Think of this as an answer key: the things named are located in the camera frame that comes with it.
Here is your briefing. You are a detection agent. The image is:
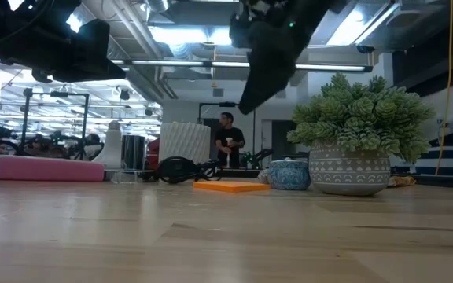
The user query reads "black background cabinet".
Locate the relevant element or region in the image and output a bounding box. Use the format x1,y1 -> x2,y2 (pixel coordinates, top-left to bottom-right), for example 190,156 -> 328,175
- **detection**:
271,119 -> 298,156

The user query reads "person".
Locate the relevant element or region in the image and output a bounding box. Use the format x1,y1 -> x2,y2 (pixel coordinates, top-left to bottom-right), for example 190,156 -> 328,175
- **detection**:
213,112 -> 246,169

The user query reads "blue patterned bowl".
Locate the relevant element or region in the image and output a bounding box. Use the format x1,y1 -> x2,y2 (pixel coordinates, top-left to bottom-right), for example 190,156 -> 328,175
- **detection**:
267,158 -> 312,191

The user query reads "black background gantry frame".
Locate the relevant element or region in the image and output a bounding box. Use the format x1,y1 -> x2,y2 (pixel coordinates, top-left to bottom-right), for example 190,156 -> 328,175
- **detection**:
197,101 -> 257,158
21,88 -> 90,160

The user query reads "white textured mug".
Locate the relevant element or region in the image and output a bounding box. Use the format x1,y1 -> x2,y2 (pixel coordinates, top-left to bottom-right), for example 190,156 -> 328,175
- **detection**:
158,121 -> 212,165

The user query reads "green succulent in patterned pot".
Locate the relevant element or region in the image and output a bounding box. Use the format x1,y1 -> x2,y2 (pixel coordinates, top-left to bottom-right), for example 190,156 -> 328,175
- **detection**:
287,72 -> 436,197

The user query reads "pink flat case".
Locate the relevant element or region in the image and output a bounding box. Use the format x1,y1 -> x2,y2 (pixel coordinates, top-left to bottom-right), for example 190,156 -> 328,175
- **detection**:
0,154 -> 105,182

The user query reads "white flood light bulb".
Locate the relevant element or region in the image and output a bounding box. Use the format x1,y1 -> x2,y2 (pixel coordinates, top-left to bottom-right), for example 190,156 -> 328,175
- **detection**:
92,120 -> 123,170

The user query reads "chrome lamp socket base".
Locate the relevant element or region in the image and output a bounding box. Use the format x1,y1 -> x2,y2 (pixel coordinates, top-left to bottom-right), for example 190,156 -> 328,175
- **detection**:
104,134 -> 155,184

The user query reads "orange sticky note pad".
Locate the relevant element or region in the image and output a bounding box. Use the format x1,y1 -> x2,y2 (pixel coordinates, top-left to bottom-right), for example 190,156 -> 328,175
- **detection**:
193,179 -> 271,193

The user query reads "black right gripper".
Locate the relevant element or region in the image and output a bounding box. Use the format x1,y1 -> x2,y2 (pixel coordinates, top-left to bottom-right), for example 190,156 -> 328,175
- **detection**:
228,0 -> 332,116

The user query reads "yellow cable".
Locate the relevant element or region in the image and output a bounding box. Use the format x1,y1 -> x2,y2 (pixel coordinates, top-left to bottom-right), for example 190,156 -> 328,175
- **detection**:
434,0 -> 453,176

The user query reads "long ceiling light bar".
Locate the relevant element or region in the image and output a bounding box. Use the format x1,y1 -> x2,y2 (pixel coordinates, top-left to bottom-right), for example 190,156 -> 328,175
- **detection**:
110,58 -> 374,74

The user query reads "black power cord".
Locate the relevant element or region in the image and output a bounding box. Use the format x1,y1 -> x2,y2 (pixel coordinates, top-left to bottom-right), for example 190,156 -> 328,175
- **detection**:
153,156 -> 224,185

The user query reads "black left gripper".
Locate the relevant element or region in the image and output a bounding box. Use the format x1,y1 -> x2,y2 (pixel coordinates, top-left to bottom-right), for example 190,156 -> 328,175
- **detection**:
0,0 -> 127,84

